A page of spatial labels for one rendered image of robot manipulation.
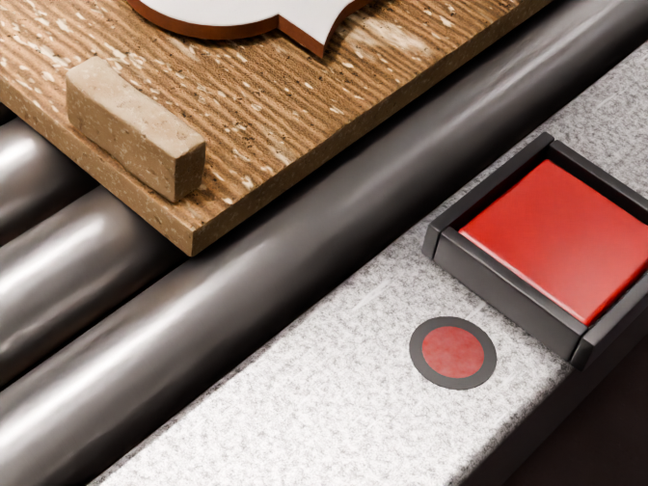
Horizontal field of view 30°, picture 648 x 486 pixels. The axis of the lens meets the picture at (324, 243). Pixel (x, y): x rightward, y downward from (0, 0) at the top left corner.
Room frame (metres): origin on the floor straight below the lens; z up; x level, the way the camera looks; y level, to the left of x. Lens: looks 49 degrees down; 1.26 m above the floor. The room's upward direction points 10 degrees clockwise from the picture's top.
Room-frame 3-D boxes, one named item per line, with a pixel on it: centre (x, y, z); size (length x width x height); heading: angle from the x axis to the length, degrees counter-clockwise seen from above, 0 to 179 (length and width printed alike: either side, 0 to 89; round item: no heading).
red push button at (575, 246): (0.31, -0.09, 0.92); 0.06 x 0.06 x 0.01; 55
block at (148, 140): (0.31, 0.07, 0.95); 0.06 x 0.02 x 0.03; 56
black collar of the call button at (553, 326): (0.31, -0.09, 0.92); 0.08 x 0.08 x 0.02; 55
